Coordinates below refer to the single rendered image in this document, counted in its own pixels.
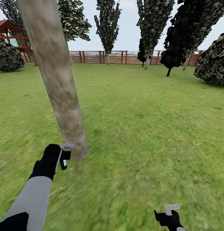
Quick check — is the pesticide atomizer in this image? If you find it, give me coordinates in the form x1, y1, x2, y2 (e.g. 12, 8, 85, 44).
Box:
59, 160, 67, 170

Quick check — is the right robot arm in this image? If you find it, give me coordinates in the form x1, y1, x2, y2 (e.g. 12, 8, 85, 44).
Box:
154, 204, 187, 231

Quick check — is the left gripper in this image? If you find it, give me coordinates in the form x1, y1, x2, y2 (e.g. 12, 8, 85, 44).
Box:
60, 150, 71, 160

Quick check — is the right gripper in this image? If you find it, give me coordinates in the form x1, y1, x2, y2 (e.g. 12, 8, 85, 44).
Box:
154, 211, 180, 228

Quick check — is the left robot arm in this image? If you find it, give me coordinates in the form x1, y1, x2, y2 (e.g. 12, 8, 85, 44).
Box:
0, 143, 74, 231

